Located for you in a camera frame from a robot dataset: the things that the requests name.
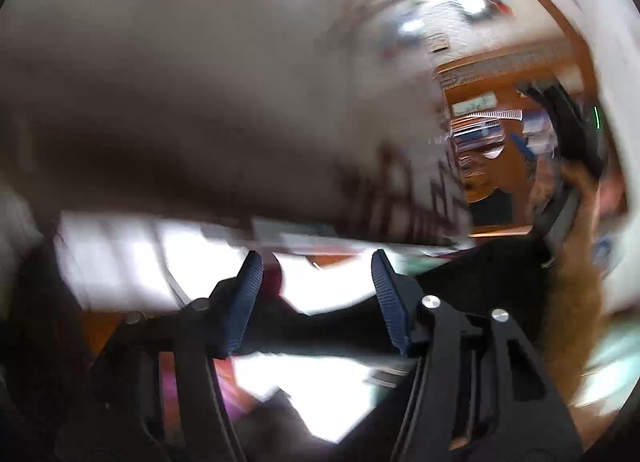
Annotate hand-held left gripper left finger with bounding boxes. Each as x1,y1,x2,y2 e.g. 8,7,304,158
55,249,265,462

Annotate red and white striped stick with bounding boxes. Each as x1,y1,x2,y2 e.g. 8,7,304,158
449,108,524,137

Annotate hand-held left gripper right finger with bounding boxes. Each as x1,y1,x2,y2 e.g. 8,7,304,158
371,248,584,462

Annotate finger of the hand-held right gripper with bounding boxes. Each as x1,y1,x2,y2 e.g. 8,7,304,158
509,133,537,163

